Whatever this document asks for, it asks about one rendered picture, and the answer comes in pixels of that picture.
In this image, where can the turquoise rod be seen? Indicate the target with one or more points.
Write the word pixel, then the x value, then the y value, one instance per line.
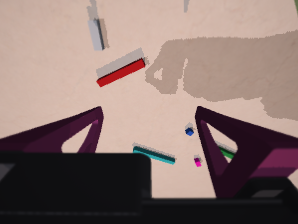
pixel 154 155

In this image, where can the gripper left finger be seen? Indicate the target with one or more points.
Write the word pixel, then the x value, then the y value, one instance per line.
pixel 50 137

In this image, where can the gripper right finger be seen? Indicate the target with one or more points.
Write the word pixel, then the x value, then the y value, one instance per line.
pixel 261 152

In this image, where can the green rod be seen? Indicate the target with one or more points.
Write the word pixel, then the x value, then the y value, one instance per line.
pixel 227 153

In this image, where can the magenta rectangular block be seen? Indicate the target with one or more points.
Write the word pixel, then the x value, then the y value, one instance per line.
pixel 197 162

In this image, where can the dark red rectangular bar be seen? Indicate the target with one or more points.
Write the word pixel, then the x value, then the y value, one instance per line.
pixel 121 72

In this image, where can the grey rod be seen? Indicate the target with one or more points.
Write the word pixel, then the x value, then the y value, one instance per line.
pixel 96 35

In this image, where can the small blue cube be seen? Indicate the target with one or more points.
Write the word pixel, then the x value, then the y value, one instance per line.
pixel 189 131

